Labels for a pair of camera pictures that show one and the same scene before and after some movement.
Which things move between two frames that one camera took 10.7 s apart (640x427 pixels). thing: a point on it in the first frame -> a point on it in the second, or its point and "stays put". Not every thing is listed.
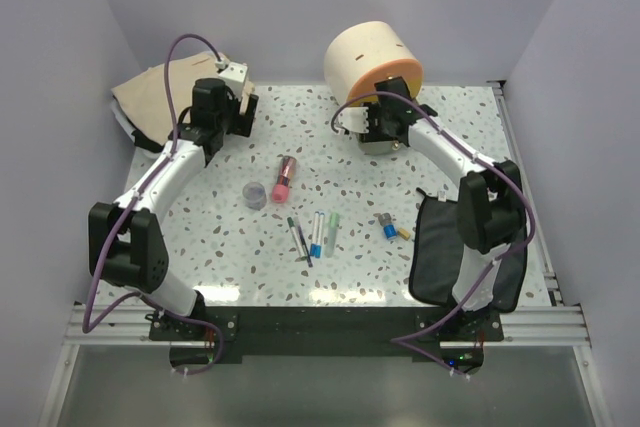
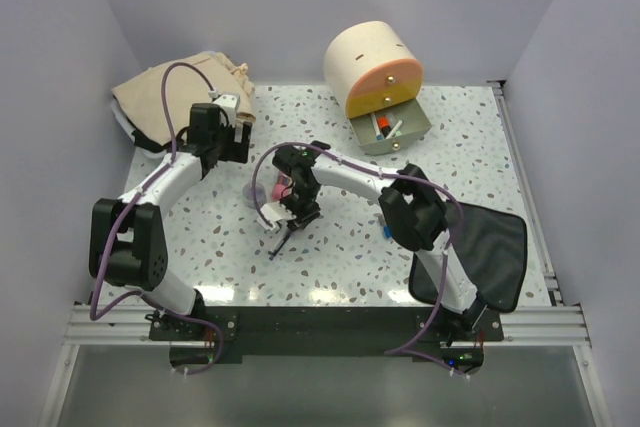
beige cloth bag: [143, 97] stays put
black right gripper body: [378, 130] -> [302, 203]
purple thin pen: [304, 245] -> [276, 250]
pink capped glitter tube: [280, 191] stays put
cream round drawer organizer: [361, 55] stays put
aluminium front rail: [527, 325] stays put
